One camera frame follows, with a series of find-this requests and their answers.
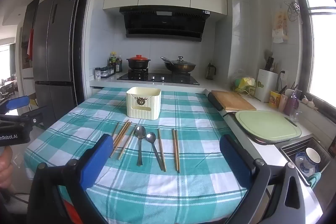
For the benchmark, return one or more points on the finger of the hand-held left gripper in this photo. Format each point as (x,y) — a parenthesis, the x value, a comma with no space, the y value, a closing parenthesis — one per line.
(15,104)
(29,120)

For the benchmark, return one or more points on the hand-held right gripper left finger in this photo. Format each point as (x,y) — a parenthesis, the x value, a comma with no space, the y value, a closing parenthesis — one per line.
(97,161)

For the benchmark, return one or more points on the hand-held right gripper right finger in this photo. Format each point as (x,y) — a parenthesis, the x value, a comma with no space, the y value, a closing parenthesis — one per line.
(236,161)

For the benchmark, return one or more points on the wooden chopstick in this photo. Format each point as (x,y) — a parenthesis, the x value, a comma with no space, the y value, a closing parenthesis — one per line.
(116,147)
(128,142)
(177,150)
(121,132)
(174,148)
(160,140)

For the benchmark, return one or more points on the large steel spoon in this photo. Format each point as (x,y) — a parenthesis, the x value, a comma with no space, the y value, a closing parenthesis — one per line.
(141,132)

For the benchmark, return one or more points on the small steel spoon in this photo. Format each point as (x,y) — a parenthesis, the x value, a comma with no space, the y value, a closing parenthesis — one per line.
(151,137)

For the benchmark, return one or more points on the cream ribbed utensil holder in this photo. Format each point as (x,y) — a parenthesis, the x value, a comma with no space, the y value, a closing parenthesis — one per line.
(143,106)

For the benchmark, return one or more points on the person's left hand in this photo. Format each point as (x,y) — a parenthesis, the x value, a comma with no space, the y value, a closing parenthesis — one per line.
(5,163)

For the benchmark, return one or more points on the cardboard box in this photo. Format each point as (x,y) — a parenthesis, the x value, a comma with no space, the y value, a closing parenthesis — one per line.
(33,104)

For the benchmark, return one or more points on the dining furniture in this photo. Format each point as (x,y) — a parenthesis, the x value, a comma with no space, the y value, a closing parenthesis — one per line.
(8,87)

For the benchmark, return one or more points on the green cutting board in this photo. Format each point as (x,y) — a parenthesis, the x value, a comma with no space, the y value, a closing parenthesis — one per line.
(265,125)

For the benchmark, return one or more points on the steel sink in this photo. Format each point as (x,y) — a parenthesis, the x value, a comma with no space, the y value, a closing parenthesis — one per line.
(290,149)

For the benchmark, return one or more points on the wooden cutting board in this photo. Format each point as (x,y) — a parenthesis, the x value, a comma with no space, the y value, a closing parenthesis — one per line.
(232,100)

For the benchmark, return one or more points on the red hanging cloth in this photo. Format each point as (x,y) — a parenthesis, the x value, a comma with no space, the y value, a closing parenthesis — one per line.
(31,45)

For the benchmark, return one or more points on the dark grey refrigerator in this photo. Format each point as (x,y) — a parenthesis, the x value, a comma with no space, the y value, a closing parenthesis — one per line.
(55,56)

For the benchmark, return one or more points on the black padded roll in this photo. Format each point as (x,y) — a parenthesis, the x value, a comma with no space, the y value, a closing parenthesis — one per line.
(215,102)

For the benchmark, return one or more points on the teal checked tablecloth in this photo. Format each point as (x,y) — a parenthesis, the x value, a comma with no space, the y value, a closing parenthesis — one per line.
(183,197)

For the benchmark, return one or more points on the blue white plate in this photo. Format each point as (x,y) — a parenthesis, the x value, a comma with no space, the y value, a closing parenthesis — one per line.
(302,163)

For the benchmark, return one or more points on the pink cup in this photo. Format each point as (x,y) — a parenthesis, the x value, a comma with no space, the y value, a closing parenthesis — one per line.
(282,104)

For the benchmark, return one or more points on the clear drinking glass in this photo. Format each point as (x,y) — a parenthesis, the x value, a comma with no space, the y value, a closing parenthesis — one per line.
(296,116)

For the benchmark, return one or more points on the blue white bowl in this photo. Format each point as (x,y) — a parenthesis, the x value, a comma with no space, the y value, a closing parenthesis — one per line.
(313,157)

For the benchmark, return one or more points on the white knife block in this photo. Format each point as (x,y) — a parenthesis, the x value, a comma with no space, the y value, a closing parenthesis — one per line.
(265,87)

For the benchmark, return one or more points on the yellow plastic bag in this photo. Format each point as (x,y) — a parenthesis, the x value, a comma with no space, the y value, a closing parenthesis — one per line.
(245,82)

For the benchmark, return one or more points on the teal dish cloth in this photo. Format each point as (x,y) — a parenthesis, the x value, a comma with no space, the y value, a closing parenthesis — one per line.
(315,179)

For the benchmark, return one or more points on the labelled spice jar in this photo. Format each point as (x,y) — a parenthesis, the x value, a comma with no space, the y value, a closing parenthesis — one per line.
(98,74)

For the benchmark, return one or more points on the rack of spice jars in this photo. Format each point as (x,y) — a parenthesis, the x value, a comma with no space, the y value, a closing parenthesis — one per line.
(108,71)

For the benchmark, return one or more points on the dark glass press pot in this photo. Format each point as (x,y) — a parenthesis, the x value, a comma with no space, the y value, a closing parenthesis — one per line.
(210,71)

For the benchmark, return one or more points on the garlic bulbs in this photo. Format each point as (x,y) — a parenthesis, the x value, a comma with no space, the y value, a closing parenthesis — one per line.
(309,102)

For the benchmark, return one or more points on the dark sauce bottle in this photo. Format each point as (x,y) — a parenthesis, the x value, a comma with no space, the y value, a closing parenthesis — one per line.
(118,65)

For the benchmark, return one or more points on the black glass gas stove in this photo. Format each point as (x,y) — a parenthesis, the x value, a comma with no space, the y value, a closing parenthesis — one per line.
(157,78)

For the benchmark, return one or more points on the oil bottle yellow cap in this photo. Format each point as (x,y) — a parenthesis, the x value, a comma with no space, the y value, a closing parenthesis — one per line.
(113,59)

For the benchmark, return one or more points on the kitchen knives in block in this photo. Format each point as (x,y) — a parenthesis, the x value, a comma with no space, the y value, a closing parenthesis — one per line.
(269,62)

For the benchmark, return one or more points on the black clay pot red lid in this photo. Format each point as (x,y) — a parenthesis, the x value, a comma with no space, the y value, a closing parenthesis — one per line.
(138,62)

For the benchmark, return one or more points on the wok with glass lid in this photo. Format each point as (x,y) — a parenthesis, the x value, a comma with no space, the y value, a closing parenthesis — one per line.
(179,66)

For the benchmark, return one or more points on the window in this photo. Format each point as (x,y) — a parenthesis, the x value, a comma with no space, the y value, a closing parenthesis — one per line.
(321,43)

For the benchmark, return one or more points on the black range hood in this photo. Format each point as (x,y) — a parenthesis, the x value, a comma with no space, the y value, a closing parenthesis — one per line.
(162,26)

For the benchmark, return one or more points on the hanging metal rack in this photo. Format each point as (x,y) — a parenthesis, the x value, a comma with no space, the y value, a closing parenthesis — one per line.
(293,11)

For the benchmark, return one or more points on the black door frame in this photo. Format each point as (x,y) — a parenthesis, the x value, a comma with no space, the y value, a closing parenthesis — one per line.
(85,43)

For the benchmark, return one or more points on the wall socket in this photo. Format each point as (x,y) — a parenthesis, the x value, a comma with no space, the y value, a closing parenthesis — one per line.
(284,77)

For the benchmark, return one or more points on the hanging wall calendar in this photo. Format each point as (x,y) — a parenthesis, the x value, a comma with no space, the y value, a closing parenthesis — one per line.
(279,24)

